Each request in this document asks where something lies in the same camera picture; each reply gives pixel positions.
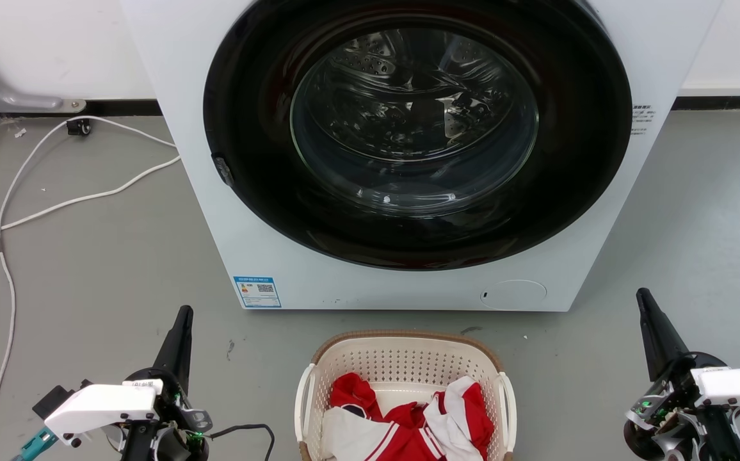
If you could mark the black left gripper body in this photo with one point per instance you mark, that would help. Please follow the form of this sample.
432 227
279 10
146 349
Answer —
175 416

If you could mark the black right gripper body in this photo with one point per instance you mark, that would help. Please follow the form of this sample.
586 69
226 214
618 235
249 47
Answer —
671 416

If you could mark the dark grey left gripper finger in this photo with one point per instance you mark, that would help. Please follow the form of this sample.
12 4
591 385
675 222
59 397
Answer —
176 352

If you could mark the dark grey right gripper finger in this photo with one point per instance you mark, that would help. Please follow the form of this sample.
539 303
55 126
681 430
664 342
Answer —
659 336

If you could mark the cream plastic laundry basket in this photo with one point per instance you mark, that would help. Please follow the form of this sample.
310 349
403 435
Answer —
402 358

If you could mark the blue energy label sticker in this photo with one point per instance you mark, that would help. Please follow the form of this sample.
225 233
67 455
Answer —
257 292

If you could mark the round white filter cover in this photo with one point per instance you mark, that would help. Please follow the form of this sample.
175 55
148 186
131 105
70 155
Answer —
514 294

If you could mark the round black washing machine door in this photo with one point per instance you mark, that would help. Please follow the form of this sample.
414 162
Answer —
261 192

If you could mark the red and white garment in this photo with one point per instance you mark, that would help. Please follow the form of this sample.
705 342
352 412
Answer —
408 426

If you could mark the small black caster wheel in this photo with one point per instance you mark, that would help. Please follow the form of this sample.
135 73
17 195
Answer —
79 127

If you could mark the white front-load washing machine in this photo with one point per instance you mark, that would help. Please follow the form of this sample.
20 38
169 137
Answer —
178 77

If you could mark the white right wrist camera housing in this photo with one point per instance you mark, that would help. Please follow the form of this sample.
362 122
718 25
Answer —
738 387

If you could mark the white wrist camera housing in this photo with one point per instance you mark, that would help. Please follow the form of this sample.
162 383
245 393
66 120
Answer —
101 406
738 387

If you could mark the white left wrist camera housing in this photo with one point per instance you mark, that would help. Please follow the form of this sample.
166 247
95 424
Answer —
101 406

